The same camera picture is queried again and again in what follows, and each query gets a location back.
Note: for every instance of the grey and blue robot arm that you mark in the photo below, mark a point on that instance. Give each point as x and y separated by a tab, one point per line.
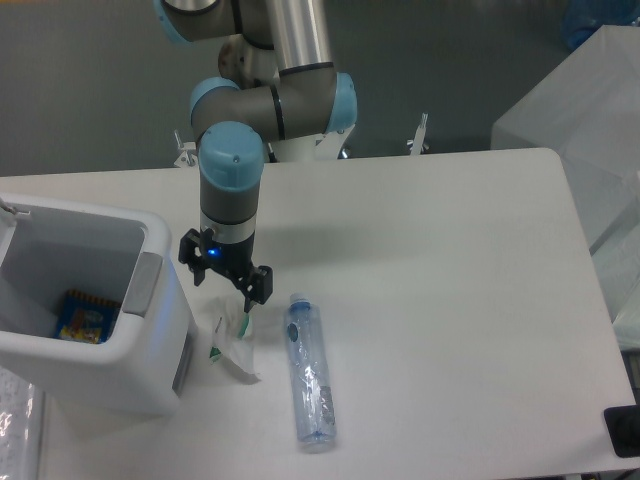
303	96

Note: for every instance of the black device at table edge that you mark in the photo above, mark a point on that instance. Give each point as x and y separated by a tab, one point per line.
623	427

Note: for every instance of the blue yellow snack packet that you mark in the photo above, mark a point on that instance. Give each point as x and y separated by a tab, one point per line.
86	318

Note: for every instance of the metal table clamp bolt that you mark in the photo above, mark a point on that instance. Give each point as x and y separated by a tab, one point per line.
417	144

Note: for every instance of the blue water jug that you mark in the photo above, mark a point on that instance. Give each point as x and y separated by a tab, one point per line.
581	19

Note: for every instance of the white trash can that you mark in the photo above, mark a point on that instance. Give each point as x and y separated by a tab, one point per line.
50	246

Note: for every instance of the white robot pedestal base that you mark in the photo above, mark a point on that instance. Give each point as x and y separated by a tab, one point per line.
248	66

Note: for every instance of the white green wrapper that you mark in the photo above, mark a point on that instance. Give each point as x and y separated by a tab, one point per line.
232	339

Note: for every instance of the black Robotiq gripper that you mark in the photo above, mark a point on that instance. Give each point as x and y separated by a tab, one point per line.
200	252

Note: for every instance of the frosted plastic storage box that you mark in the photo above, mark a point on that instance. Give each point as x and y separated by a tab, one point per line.
587	111

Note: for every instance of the clear blue plastic bottle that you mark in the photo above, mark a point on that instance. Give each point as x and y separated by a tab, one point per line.
312	397

